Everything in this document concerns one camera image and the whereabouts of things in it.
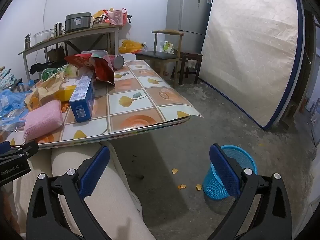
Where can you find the long blue white box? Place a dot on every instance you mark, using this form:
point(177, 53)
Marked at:
point(81, 102)

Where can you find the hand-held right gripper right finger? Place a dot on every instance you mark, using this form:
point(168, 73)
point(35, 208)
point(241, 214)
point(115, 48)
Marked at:
point(225, 172)

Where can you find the grey rice cooker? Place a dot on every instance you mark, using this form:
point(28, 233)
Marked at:
point(77, 22)

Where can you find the pink plastic bag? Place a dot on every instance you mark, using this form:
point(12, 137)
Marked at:
point(117, 17)

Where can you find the red snack bag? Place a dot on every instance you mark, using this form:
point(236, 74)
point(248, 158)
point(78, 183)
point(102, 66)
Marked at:
point(103, 72)

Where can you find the tiled pattern table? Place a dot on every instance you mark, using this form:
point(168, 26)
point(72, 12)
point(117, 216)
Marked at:
point(140, 100)

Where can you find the white mattress with blue edge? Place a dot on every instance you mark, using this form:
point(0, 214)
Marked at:
point(250, 50)

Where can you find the green snack can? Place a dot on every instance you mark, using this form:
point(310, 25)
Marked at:
point(47, 73)

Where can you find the clear plastic container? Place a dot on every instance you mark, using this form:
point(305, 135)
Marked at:
point(97, 53)

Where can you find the grey refrigerator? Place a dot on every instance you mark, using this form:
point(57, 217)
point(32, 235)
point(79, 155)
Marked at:
point(187, 10)

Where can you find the yellow plastic bag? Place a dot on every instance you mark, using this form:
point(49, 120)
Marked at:
point(131, 46)

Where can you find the long grey desk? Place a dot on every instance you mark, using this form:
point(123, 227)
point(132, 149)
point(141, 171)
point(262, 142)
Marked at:
point(82, 33)

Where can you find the pink metal can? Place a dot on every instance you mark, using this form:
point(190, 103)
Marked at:
point(115, 61)

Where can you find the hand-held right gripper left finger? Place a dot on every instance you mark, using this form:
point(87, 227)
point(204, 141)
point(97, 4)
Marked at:
point(95, 171)

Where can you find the metal cups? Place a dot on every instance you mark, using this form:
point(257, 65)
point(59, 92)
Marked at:
point(58, 28)

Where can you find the tan paper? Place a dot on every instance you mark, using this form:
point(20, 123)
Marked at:
point(53, 83)

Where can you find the large blue plastic bag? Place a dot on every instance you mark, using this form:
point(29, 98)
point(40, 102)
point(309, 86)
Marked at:
point(10, 100)

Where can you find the white cloth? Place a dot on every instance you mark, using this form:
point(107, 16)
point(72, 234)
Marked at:
point(191, 64)

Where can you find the blue plastic mesh basket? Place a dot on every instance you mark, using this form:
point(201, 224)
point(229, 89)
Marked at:
point(215, 188)

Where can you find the yellow cardboard box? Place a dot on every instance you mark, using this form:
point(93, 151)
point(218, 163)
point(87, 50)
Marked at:
point(63, 93)

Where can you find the small yellow bag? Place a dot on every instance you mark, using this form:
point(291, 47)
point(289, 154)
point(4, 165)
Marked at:
point(98, 13)

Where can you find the wooden plank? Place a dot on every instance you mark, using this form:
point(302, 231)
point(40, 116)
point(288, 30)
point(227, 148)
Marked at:
point(291, 111)

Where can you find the clear glass bowl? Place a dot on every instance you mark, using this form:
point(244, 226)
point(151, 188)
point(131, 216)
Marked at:
point(42, 36)

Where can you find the black cloth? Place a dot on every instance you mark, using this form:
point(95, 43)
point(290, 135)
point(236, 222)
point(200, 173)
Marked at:
point(37, 67)

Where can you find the floral cloth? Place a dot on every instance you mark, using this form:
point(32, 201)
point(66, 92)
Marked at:
point(6, 77)

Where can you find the dark wooden stool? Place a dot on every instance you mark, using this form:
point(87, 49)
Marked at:
point(191, 55)

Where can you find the pink textured sponge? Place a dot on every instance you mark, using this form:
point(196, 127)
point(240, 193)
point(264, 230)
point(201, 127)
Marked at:
point(42, 120)

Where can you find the glass jar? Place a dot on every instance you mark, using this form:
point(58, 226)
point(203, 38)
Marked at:
point(99, 21)

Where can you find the wooden chair with black seat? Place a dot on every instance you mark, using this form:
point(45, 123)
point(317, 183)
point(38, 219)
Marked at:
point(156, 55)

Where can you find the green white carton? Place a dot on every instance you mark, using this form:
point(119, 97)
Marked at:
point(168, 47)

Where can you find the white sack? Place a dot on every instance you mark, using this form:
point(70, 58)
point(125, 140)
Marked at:
point(165, 68)

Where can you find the metal water bottle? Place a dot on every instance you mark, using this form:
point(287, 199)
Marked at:
point(27, 42)

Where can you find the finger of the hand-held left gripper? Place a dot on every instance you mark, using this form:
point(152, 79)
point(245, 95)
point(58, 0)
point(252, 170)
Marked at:
point(26, 150)
point(4, 148)

